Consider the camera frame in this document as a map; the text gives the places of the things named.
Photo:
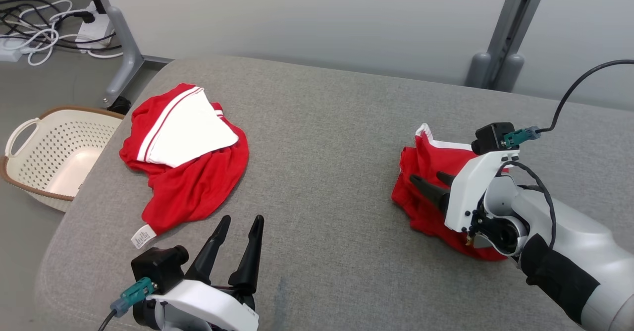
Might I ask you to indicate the black caster wheel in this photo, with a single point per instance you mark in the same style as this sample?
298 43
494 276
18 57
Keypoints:
120 105

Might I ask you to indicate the white and grey left arm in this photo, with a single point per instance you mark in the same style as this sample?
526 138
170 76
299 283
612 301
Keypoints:
143 318

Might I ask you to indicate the white power strip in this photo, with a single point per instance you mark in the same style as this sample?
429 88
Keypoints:
96 31

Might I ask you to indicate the grey metal table leg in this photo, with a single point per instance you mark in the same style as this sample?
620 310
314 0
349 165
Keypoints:
126 38

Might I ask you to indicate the cream perforated laundry basket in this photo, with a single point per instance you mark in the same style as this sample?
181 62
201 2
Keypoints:
49 142

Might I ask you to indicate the red jersey with striped trim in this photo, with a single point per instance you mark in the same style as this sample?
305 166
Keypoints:
198 197

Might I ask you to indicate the red shorts with white trim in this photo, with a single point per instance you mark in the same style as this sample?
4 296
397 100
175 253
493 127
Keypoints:
413 212

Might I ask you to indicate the small white adapter box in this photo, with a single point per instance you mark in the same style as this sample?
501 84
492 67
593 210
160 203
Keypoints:
10 54

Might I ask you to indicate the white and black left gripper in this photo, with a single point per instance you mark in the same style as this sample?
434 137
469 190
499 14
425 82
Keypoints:
208 308

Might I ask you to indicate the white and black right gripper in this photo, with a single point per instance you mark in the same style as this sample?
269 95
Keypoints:
468 187

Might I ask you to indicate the grey metal partition post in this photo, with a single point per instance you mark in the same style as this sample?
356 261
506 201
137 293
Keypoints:
505 24

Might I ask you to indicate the black power plug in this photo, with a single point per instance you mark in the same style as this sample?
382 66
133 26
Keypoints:
99 4

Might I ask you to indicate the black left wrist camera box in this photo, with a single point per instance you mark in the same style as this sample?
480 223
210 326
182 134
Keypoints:
158 266

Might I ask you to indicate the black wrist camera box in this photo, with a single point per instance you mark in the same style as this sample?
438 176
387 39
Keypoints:
490 137
158 266

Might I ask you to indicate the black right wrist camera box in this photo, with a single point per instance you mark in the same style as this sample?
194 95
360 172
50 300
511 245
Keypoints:
490 137

